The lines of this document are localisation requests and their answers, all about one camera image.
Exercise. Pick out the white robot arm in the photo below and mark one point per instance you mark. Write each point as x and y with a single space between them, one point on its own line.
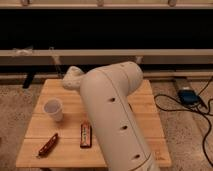
104 91

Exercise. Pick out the chocolate bar wrapper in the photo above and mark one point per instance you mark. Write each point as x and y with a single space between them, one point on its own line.
86 135

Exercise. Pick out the translucent plastic cup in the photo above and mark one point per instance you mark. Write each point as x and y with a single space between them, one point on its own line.
53 108

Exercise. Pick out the wooden table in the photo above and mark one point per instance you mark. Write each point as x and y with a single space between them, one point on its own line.
67 153

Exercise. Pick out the blue power adapter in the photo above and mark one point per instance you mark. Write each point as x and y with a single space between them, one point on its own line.
188 96

